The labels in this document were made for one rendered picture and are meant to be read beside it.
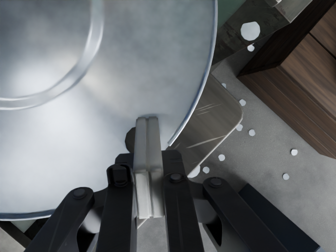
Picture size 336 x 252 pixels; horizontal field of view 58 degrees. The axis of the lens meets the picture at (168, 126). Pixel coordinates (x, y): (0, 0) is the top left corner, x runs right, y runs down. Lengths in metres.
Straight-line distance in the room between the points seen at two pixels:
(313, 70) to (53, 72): 0.61
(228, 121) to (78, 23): 0.13
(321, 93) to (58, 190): 0.62
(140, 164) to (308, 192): 1.05
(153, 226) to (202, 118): 0.89
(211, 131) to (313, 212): 1.01
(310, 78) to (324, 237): 0.69
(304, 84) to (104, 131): 0.57
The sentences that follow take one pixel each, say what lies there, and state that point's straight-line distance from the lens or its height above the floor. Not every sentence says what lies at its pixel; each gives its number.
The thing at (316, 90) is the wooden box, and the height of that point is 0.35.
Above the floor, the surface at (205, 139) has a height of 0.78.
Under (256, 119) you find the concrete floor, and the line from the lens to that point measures 1.06.
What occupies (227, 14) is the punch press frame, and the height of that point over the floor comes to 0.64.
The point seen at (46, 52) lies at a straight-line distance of 0.23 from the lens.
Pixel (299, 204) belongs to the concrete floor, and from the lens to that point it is 1.18.
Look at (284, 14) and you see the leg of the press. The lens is 0.43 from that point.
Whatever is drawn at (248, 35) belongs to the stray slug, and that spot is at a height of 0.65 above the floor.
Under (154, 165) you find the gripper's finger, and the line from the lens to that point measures 0.15.
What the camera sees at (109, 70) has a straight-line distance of 0.22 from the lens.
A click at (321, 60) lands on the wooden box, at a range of 0.75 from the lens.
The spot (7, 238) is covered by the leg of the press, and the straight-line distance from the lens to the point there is 0.43.
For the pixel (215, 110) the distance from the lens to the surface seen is 0.23.
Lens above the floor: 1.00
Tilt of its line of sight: 84 degrees down
